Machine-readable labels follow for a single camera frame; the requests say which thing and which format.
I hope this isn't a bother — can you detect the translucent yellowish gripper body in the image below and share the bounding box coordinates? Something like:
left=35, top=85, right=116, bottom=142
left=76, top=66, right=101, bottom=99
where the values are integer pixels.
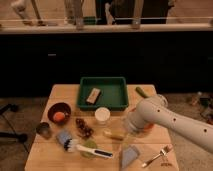
left=122, top=113, right=148, bottom=140

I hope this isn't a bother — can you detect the yellow banana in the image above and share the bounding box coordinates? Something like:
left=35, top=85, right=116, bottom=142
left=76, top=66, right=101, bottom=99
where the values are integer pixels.
left=103, top=131, right=124, bottom=141

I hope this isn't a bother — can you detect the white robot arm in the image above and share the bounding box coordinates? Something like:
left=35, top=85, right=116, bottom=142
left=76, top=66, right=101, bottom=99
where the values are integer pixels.
left=123, top=94, right=213, bottom=153

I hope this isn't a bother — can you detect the white plastic cup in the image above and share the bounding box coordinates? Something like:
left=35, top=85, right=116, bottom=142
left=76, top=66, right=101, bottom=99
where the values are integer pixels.
left=95, top=107, right=110, bottom=125

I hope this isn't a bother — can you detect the small metal cup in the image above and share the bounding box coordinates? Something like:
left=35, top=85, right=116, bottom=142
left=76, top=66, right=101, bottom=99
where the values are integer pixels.
left=36, top=122, right=52, bottom=139

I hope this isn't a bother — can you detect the orange bowl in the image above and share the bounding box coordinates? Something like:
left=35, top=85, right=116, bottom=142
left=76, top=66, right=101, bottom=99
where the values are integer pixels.
left=129, top=108, right=154, bottom=132

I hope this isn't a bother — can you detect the grey blue cloth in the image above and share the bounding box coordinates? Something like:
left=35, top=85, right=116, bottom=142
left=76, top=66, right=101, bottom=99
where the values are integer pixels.
left=120, top=145, right=140, bottom=171

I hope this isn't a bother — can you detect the green plastic tray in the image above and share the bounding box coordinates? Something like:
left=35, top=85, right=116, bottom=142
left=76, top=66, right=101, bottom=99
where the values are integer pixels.
left=77, top=77, right=129, bottom=111

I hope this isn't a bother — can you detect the metal fork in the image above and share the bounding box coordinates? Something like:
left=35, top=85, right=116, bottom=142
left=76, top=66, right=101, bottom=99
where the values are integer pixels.
left=141, top=145, right=172, bottom=168

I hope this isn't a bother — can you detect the green round lid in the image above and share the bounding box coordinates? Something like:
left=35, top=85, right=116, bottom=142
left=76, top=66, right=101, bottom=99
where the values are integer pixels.
left=81, top=139, right=97, bottom=158

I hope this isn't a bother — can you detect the brown grape cluster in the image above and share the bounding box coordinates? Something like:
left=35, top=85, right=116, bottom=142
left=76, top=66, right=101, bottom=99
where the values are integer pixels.
left=75, top=118, right=94, bottom=139

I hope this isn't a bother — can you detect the tan sponge block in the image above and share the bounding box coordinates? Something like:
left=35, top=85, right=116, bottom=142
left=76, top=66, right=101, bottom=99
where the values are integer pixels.
left=86, top=88, right=101, bottom=104

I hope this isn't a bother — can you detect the wooden table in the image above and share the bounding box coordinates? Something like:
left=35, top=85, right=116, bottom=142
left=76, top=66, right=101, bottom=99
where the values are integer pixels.
left=25, top=84, right=179, bottom=171

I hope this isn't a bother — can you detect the blue dish brush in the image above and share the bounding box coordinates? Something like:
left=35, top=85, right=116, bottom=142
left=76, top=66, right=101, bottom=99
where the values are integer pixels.
left=56, top=130, right=113, bottom=158

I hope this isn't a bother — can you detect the dark brown bowl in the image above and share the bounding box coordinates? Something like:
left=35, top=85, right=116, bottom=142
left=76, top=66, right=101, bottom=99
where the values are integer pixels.
left=47, top=102, right=71, bottom=125

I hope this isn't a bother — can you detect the orange ball in bowl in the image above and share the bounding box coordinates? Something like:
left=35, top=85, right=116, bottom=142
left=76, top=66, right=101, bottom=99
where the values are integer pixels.
left=53, top=112, right=65, bottom=122

